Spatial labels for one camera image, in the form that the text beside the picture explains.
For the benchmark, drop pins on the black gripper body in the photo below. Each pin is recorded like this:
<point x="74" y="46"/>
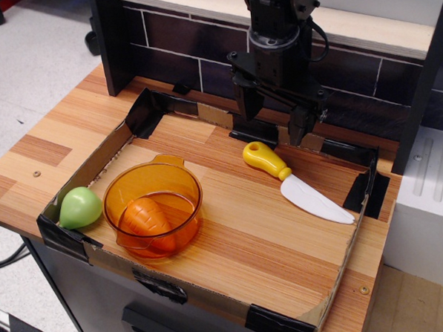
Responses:
<point x="279" y="68"/>

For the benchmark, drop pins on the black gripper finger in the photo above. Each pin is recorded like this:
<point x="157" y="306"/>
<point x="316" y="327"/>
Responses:
<point x="302" y="120"/>
<point x="249" y="101"/>

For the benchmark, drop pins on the orange toy carrot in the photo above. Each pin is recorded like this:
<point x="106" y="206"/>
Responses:
<point x="145" y="226"/>

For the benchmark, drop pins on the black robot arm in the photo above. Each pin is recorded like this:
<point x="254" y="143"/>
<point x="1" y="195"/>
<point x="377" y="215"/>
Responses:
<point x="278" y="18"/>

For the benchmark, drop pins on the cardboard fence with black tape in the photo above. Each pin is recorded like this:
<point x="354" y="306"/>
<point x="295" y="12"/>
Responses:
<point x="258" y="262"/>

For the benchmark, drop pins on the orange transparent plastic pot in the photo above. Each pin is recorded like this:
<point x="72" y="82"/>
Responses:
<point x="166" y="180"/>

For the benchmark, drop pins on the dark tile backsplash panel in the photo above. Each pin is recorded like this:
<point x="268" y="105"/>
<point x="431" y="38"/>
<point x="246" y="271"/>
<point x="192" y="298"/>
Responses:
<point x="185" y="43"/>

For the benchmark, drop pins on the white toy sink unit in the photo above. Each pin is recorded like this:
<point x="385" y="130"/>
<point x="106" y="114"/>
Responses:
<point x="415" y="241"/>

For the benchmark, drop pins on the black office chair wheel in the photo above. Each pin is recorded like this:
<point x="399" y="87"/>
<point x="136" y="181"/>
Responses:
<point x="91" y="39"/>

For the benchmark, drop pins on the green toy pear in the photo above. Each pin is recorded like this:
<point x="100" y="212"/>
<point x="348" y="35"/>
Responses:
<point x="80" y="207"/>

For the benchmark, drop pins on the yellow handled white toy knife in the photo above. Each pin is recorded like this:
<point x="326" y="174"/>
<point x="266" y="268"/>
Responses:
<point x="301" y="194"/>

